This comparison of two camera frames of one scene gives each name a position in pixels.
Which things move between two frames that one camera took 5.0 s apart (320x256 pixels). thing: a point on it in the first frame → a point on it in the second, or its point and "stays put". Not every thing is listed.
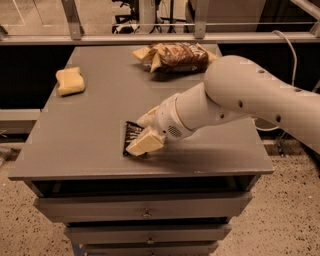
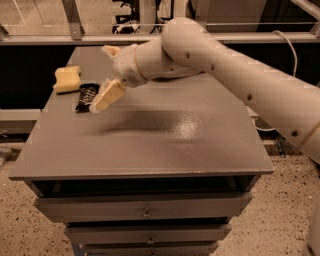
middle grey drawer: [149, 233] stays put
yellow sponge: [71, 81] stays put
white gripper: [165, 116] → [125, 66]
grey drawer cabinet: [176, 200] stays put
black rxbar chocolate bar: [132, 132] → [86, 94]
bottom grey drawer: [153, 249] stays put
